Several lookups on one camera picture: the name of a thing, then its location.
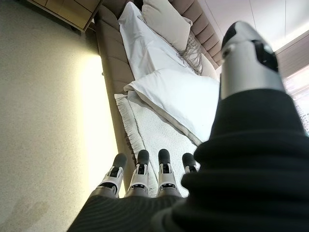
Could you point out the wooden nightstand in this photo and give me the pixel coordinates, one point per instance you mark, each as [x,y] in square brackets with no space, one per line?
[72,12]

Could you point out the white duvet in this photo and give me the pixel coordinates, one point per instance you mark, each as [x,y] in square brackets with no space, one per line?
[178,96]

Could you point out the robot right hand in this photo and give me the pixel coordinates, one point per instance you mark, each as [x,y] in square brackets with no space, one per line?
[217,193]

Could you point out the beige pillow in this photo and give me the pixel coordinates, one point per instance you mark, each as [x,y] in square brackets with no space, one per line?
[210,68]
[164,21]

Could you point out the white fringed fluffy throw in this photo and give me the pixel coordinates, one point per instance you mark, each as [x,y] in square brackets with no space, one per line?
[154,135]

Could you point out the fringed macrame cushion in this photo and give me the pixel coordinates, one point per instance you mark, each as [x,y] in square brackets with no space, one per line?
[193,50]

